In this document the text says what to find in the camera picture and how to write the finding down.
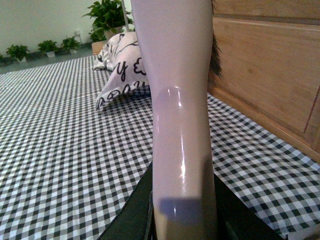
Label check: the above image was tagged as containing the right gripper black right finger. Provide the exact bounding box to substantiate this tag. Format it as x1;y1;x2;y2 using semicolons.
214;176;282;240

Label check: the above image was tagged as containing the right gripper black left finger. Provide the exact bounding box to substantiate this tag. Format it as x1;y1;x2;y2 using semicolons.
99;163;154;240

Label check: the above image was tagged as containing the beige hand brush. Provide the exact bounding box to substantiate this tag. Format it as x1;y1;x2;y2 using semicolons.
131;0;218;240

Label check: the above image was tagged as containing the black white checkered bedsheet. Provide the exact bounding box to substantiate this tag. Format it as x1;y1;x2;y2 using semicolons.
0;56;320;240

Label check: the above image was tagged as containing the white pillow with black print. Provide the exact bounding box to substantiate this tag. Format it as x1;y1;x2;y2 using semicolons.
92;31;150;111

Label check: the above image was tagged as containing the wooden bed headboard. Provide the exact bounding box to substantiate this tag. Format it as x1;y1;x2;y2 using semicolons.
208;0;320;161

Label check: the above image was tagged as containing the small potted plant right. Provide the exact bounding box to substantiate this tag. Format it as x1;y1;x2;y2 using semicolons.
61;36;80;54

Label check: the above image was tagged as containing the small potted plant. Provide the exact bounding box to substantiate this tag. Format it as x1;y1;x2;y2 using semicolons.
61;36;80;54
37;40;58;58
6;44;30;63

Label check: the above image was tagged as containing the small potted plant middle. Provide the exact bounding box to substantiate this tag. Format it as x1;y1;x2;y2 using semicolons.
37;40;58;58

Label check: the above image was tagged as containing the large potted green plant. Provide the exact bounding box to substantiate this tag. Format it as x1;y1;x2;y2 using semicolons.
82;0;126;43

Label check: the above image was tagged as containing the small potted plant left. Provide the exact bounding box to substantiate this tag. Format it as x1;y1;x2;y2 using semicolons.
6;44;30;63

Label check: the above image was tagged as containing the white floor lamp pole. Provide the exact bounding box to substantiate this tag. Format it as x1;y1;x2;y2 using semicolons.
121;0;130;32

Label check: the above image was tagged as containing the white wall socket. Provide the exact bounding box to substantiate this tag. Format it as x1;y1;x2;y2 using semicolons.
74;29;81;38

